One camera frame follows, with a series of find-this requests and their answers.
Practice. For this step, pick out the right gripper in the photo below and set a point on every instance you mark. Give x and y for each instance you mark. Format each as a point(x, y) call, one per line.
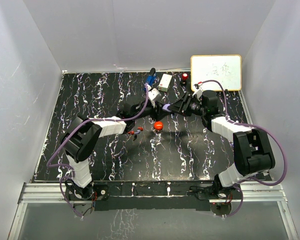
point(182, 106)

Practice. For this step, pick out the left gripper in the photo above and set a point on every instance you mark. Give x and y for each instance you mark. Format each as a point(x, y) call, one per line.
point(157, 111)

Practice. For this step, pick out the purple earbud case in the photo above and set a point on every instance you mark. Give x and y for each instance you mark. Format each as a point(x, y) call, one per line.
point(166, 108)

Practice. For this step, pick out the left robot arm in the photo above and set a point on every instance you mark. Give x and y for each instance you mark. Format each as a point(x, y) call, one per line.
point(81, 145)

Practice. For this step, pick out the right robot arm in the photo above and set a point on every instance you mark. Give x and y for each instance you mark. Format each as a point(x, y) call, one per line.
point(252, 151)

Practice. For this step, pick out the orange earbud case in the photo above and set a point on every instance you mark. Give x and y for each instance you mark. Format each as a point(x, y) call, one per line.
point(158, 126)

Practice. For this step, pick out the red black button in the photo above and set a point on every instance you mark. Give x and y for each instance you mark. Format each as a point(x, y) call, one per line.
point(184, 78)

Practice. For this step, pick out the white box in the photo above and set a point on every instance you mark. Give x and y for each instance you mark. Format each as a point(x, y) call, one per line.
point(164, 83)

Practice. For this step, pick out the blue black tool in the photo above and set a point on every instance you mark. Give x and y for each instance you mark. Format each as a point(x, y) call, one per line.
point(150, 79)

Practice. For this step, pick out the white whiteboard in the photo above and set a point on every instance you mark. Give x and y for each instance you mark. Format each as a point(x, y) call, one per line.
point(220, 70)

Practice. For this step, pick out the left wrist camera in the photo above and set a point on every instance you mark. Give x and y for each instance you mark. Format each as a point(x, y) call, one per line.
point(153, 94)

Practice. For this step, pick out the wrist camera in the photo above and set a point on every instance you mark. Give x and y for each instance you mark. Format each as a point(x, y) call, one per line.
point(153, 94)
point(198, 90)

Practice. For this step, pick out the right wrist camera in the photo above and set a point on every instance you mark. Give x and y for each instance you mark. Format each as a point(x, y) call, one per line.
point(198, 90)

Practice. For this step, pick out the aluminium rail frame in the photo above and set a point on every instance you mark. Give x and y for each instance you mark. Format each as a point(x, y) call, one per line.
point(153, 211)

